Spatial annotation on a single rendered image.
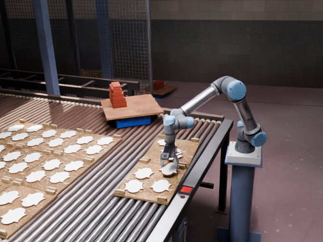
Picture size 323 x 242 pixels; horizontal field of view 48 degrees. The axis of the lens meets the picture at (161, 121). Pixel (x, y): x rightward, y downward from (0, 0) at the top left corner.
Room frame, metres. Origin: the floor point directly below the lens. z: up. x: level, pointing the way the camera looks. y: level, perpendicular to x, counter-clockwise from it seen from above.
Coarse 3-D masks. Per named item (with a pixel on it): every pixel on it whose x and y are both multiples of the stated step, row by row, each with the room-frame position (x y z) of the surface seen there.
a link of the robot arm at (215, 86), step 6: (222, 78) 2.31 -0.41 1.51; (216, 84) 2.31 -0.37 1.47; (204, 90) 2.32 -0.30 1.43; (210, 90) 2.30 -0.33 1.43; (216, 90) 2.29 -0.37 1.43; (198, 96) 2.29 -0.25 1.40; (204, 96) 2.28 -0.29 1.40; (210, 96) 2.28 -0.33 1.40; (192, 102) 2.26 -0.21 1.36; (198, 102) 2.26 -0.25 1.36; (204, 102) 2.28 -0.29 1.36; (180, 108) 2.26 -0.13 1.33; (186, 108) 2.24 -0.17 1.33; (192, 108) 2.25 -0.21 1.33; (198, 108) 2.27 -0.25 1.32; (174, 114) 2.23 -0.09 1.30; (186, 114) 2.24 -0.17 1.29
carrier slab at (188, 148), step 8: (152, 144) 2.51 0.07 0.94; (176, 144) 2.50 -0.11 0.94; (184, 144) 2.50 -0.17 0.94; (192, 144) 2.49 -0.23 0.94; (152, 152) 2.38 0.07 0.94; (160, 152) 2.38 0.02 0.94; (184, 152) 2.36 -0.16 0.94; (192, 152) 2.36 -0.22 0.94; (152, 160) 2.26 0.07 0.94; (184, 160) 2.24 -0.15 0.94
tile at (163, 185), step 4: (160, 180) 1.98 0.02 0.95; (164, 180) 1.98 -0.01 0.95; (156, 184) 1.93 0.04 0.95; (160, 184) 1.93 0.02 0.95; (164, 184) 1.93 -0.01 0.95; (168, 184) 1.93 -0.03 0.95; (152, 188) 1.90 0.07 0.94; (156, 188) 1.89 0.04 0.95; (160, 188) 1.89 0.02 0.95; (164, 188) 1.88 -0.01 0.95; (168, 188) 1.90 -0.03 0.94; (156, 192) 1.85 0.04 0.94; (160, 192) 1.85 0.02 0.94
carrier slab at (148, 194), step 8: (136, 168) 2.16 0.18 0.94; (152, 168) 2.15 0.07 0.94; (160, 168) 2.15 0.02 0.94; (128, 176) 2.05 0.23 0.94; (152, 176) 2.04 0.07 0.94; (160, 176) 2.04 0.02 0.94; (168, 176) 2.04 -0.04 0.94; (176, 176) 2.04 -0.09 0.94; (144, 184) 1.95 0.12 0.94; (152, 184) 1.95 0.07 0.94; (176, 184) 1.94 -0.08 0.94; (128, 192) 1.87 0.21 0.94; (144, 192) 1.86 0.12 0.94; (152, 192) 1.86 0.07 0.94; (168, 192) 1.86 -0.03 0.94; (144, 200) 1.80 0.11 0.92; (152, 200) 1.78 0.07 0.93; (168, 200) 1.77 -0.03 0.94
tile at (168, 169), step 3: (165, 165) 2.11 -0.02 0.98; (168, 165) 2.11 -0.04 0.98; (171, 165) 2.11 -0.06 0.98; (162, 168) 2.08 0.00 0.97; (165, 168) 2.08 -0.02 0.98; (168, 168) 2.08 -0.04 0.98; (171, 168) 2.07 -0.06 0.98; (174, 168) 2.07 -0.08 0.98; (162, 171) 2.04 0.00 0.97; (165, 171) 2.04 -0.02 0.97; (168, 171) 2.04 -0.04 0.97; (171, 171) 2.04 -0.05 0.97; (174, 171) 2.03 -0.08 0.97; (165, 174) 2.01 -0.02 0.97; (168, 174) 2.01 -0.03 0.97; (171, 174) 2.01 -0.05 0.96
